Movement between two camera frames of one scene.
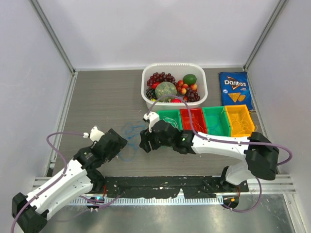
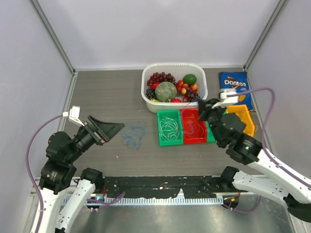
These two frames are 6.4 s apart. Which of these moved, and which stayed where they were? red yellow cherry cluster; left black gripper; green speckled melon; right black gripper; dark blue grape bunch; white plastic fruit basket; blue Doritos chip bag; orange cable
Moved: left black gripper; right black gripper
Stayed: red yellow cherry cluster; white plastic fruit basket; blue Doritos chip bag; green speckled melon; dark blue grape bunch; orange cable
